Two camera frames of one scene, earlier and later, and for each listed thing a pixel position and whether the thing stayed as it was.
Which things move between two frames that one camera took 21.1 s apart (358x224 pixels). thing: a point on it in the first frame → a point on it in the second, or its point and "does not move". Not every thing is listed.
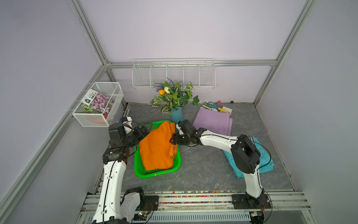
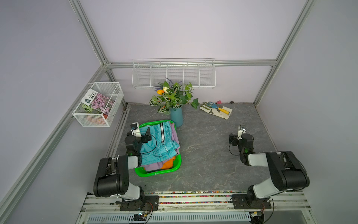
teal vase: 177,115 does not move
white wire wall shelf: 201,73 does not move
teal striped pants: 266,164 → 161,145
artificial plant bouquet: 172,96 does not move
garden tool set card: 213,106 does not move
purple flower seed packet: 99,102 does not move
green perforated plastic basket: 143,173 does not move
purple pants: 216,122 → 174,138
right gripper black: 175,138 → 235,140
